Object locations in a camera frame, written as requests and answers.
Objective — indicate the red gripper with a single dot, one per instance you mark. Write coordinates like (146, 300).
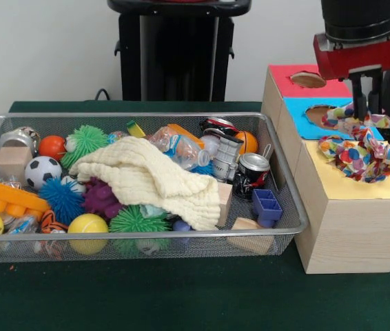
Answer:
(364, 58)

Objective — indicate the cream waffle cloth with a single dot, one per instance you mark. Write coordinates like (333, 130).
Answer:
(146, 172)

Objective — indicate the wooden box with three holes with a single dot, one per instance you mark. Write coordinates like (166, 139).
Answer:
(353, 224)

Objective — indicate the silver mesh bin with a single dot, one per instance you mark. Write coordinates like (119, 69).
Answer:
(181, 246)

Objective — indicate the dark green table cloth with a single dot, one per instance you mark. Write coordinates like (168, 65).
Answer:
(181, 296)

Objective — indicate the green spiky ball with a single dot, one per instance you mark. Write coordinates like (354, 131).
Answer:
(84, 141)

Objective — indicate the purple spiky ball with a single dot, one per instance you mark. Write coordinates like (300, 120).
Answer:
(100, 200)

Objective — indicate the plain yellow ball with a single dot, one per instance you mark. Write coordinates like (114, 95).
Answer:
(87, 225)

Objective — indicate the plain orange ball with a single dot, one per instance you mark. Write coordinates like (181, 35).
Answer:
(52, 147)

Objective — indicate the blue spiky ball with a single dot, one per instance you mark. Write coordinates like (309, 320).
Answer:
(62, 200)

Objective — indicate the black and white soccer ball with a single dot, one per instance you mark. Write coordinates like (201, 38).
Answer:
(42, 171)

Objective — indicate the wooden cube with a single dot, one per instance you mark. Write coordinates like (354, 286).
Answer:
(10, 162)

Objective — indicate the orange toy brick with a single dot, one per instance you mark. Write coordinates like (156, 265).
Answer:
(5, 196)

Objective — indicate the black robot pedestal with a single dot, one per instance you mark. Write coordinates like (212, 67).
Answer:
(177, 51)

